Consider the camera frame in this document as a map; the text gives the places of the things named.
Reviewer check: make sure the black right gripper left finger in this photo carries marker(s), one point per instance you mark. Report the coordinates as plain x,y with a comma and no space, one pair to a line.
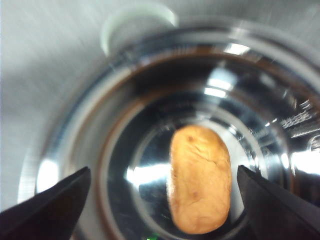
50,214

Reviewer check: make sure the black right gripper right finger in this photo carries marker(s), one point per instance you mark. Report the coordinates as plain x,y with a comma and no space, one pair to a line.
274,213

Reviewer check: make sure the brown potato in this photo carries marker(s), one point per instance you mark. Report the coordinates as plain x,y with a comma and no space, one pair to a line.
199,180

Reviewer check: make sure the green electric steamer pot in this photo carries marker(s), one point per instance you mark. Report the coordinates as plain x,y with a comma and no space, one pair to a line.
156,78

